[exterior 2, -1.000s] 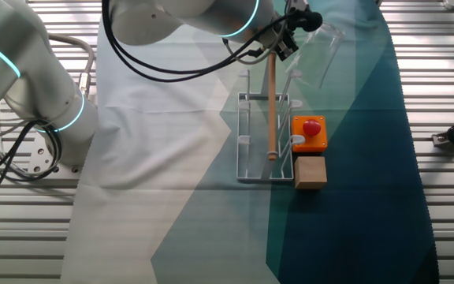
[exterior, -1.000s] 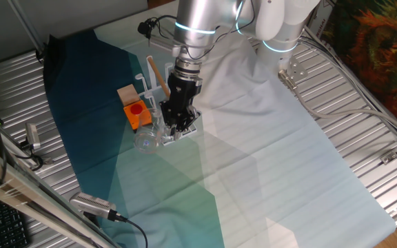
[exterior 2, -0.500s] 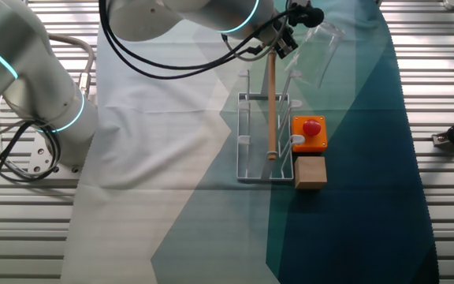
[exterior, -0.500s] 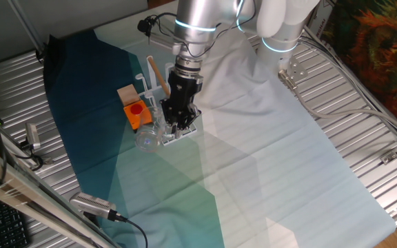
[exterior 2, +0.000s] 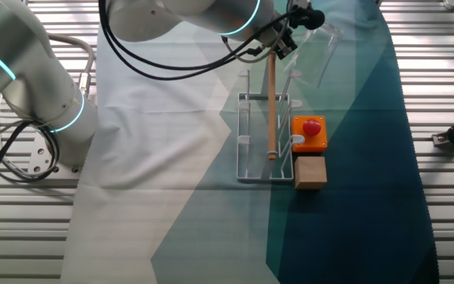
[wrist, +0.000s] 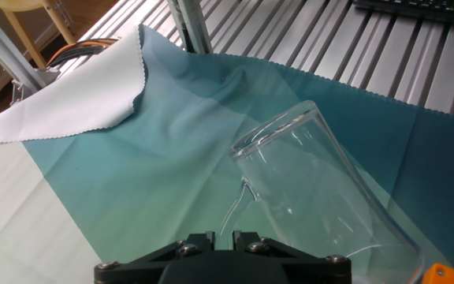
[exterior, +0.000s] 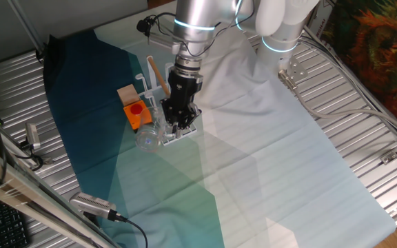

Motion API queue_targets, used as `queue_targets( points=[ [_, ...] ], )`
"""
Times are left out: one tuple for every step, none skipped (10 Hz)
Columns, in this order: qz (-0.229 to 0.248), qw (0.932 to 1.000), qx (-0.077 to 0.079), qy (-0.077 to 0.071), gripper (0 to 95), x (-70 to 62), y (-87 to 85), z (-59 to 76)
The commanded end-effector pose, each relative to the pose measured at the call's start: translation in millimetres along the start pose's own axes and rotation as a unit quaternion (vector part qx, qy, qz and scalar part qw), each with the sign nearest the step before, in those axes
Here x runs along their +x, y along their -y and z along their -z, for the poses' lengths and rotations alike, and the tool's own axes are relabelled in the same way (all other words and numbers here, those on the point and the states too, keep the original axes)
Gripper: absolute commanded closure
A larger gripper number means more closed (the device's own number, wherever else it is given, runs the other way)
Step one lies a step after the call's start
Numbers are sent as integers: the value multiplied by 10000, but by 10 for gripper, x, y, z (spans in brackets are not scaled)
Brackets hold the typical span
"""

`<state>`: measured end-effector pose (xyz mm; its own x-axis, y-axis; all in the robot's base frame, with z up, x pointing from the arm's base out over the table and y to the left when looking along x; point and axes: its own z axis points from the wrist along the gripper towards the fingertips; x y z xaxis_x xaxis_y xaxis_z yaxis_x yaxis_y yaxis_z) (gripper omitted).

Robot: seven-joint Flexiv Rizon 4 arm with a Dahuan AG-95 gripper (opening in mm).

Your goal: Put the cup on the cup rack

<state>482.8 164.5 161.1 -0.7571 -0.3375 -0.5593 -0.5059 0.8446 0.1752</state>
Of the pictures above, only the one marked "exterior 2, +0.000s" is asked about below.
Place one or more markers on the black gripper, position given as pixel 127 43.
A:
pixel 280 37

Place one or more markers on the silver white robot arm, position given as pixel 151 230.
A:
pixel 22 79

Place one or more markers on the orange box red push button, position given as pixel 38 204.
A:
pixel 300 146

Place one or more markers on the plain wooden block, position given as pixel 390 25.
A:
pixel 309 173

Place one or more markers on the blue green white tablecloth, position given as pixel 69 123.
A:
pixel 152 138

